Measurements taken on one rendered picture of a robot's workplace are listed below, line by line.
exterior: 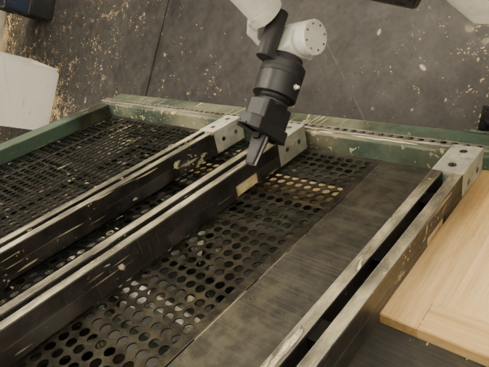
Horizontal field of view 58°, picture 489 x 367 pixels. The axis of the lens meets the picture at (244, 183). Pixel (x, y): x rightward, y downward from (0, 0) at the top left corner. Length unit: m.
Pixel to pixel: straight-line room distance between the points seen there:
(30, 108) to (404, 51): 3.28
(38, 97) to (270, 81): 3.71
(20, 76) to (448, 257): 3.94
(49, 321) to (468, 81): 1.75
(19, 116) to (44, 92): 0.31
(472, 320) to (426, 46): 1.59
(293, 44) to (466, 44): 1.31
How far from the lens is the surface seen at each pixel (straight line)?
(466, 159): 1.01
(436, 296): 0.75
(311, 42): 0.87
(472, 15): 0.73
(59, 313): 0.86
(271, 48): 0.87
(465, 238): 0.87
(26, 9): 4.68
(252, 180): 1.10
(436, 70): 2.11
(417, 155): 1.12
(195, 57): 2.99
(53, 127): 1.88
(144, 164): 1.21
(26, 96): 4.40
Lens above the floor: 1.95
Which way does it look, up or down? 50 degrees down
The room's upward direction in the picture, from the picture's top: 87 degrees counter-clockwise
